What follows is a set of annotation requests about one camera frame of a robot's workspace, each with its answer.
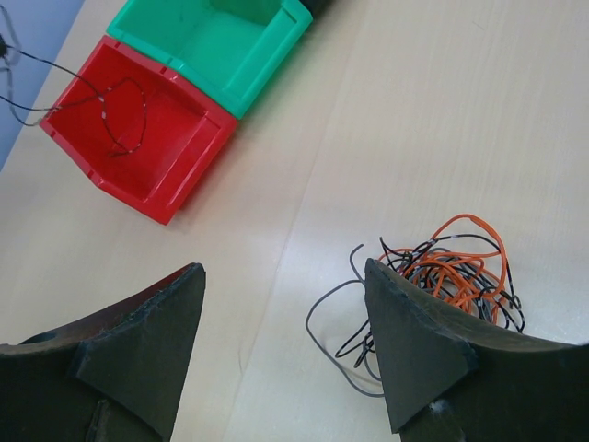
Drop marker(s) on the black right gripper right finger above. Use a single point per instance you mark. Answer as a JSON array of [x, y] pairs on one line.
[[448, 376]]

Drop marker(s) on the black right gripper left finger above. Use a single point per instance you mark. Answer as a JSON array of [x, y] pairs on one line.
[[114, 375]]

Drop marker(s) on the red plastic bin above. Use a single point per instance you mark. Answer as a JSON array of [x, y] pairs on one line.
[[137, 129]]

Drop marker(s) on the green plastic bin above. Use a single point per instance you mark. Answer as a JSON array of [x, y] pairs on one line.
[[227, 49]]

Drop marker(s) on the black plastic bin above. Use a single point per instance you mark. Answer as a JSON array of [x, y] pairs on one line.
[[316, 7]]

